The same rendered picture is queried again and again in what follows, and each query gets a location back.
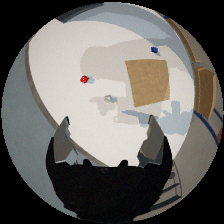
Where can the blue die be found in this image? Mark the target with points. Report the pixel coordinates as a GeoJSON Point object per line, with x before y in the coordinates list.
{"type": "Point", "coordinates": [154, 49]}

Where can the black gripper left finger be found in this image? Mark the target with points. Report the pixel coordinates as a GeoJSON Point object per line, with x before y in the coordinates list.
{"type": "Point", "coordinates": [61, 153]}

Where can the red die with white pips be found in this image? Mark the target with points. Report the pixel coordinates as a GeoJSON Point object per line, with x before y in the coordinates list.
{"type": "Point", "coordinates": [84, 79]}

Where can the beige die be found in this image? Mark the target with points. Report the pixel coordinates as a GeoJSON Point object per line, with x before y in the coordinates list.
{"type": "Point", "coordinates": [107, 98]}

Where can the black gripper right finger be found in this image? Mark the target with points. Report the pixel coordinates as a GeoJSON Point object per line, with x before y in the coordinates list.
{"type": "Point", "coordinates": [155, 155]}

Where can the tan square mat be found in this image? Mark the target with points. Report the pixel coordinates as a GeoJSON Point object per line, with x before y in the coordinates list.
{"type": "Point", "coordinates": [149, 81]}

